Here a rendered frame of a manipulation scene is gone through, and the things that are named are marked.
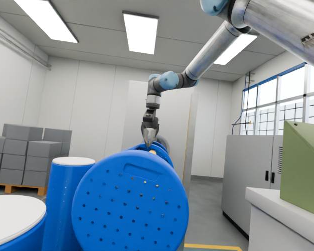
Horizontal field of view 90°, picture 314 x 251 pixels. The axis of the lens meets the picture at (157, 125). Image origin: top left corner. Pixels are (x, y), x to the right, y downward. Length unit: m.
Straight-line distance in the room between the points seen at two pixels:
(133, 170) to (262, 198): 0.36
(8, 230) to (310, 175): 0.68
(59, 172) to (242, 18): 1.18
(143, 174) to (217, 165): 5.35
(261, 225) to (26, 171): 3.58
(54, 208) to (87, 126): 4.23
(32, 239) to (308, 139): 0.70
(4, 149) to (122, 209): 3.58
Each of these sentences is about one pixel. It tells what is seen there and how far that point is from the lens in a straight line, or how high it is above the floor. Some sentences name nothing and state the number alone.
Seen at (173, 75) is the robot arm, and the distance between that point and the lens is 0.72.
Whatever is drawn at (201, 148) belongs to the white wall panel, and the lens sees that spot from 5.44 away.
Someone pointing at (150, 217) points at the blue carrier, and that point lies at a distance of 0.43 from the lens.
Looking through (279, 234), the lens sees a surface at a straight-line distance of 0.55.
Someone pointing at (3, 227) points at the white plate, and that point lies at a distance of 0.55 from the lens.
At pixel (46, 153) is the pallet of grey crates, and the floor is 0.74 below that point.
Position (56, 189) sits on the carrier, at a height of 0.87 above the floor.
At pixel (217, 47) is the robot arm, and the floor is 1.62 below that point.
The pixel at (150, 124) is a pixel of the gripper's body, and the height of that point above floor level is 1.33.
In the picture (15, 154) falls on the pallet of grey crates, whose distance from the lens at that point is 3.81.
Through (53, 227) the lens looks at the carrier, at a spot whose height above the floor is 0.63.
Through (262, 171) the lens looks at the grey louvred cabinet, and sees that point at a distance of 2.47.
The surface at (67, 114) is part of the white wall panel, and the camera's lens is 5.64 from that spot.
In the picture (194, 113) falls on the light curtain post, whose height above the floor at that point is 1.52.
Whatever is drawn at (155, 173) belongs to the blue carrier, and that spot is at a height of 1.19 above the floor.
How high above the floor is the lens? 1.28
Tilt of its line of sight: 4 degrees up
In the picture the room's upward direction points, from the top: 6 degrees clockwise
